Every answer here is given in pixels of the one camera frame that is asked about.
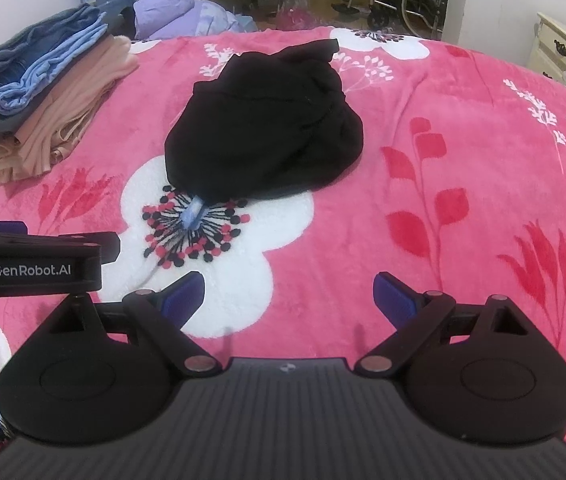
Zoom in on cream nightstand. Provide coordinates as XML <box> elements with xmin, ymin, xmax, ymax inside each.
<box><xmin>528</xmin><ymin>11</ymin><xmax>566</xmax><ymax>98</ymax></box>

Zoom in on folded blue garment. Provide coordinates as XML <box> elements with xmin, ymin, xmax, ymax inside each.
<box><xmin>0</xmin><ymin>20</ymin><xmax>111</xmax><ymax>113</ymax></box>

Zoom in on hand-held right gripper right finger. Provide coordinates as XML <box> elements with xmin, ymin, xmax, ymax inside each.
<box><xmin>355</xmin><ymin>272</ymin><xmax>531</xmax><ymax>376</ymax></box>

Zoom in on folded cream garment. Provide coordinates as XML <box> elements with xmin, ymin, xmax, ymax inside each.
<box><xmin>0</xmin><ymin>110</ymin><xmax>94</xmax><ymax>183</ymax></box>

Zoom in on black top with white lettering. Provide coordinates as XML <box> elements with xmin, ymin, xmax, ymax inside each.
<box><xmin>164</xmin><ymin>38</ymin><xmax>365</xmax><ymax>203</ymax></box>

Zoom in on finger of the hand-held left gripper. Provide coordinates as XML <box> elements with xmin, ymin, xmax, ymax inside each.
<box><xmin>0</xmin><ymin>220</ymin><xmax>122</xmax><ymax>281</ymax></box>

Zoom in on folded dark grey jeans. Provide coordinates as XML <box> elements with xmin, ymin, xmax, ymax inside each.
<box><xmin>0</xmin><ymin>4</ymin><xmax>108</xmax><ymax>136</ymax></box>

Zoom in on pink floral blanket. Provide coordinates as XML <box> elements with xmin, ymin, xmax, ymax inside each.
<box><xmin>0</xmin><ymin>25</ymin><xmax>566</xmax><ymax>466</ymax></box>

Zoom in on light blue quilt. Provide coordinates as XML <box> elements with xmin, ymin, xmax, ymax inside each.
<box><xmin>190</xmin><ymin>0</ymin><xmax>260</xmax><ymax>36</ymax></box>

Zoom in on lilac puffy bedding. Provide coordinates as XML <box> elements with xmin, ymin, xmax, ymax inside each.
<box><xmin>133</xmin><ymin>0</ymin><xmax>198</xmax><ymax>41</ymax></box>

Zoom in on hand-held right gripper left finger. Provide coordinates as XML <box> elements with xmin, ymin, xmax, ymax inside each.
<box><xmin>45</xmin><ymin>271</ymin><xmax>222</xmax><ymax>376</ymax></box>

